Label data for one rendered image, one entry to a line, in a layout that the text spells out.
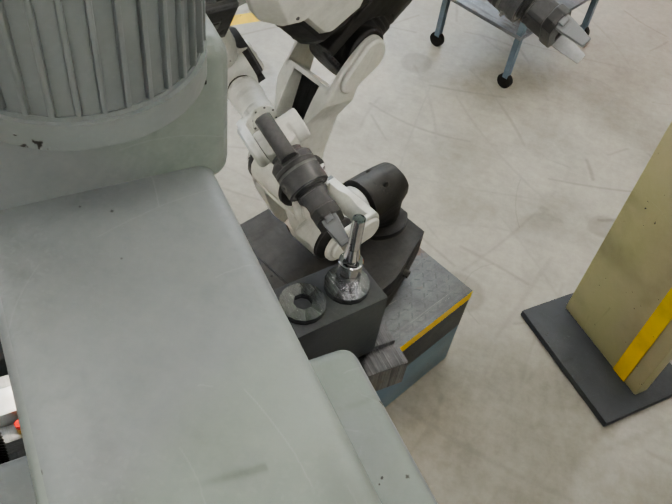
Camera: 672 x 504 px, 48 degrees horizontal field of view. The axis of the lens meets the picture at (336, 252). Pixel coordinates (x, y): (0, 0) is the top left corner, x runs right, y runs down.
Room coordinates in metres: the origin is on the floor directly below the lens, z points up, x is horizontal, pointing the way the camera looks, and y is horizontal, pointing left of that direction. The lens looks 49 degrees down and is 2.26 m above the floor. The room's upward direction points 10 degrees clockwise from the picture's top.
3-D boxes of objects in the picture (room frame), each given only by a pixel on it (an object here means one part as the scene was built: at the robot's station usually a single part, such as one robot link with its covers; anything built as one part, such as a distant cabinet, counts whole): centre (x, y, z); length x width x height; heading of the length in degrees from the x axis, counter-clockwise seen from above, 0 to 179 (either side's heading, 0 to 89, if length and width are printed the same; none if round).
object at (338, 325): (0.89, 0.01, 1.04); 0.22 x 0.12 x 0.20; 129
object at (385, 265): (1.49, 0.05, 0.59); 0.64 x 0.52 x 0.33; 141
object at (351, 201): (1.52, 0.03, 0.68); 0.21 x 0.20 x 0.13; 141
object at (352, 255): (0.92, -0.03, 1.26); 0.03 x 0.03 x 0.11
